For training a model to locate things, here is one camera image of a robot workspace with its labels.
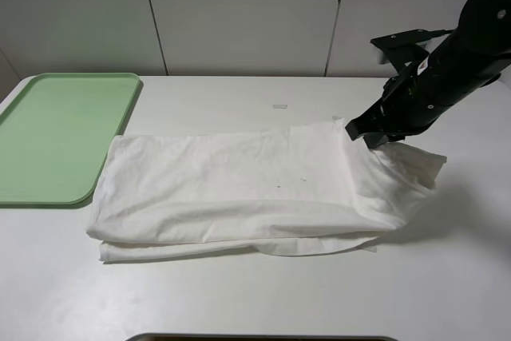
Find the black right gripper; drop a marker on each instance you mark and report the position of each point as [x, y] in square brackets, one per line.
[403, 110]

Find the white short sleeve shirt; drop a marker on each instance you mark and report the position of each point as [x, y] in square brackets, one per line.
[296, 191]

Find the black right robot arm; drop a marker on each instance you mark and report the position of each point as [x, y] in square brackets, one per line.
[436, 69]

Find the green plastic tray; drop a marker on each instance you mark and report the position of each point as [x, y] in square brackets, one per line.
[56, 132]

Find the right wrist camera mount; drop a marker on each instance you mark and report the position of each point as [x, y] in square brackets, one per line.
[403, 48]

